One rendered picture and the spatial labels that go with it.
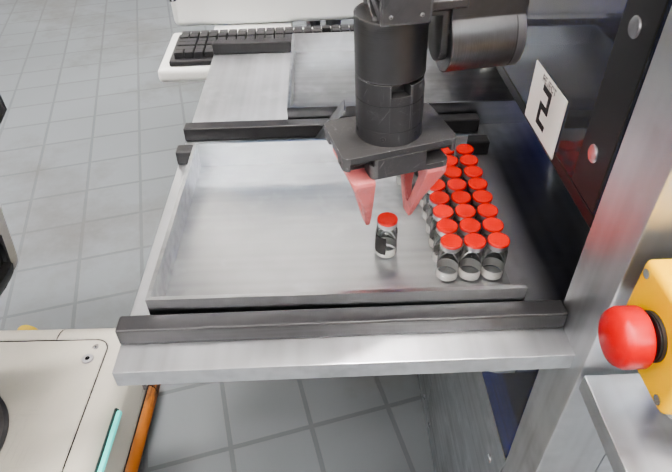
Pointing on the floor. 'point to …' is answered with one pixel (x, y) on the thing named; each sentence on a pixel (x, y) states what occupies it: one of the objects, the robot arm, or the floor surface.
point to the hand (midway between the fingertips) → (386, 209)
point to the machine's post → (605, 279)
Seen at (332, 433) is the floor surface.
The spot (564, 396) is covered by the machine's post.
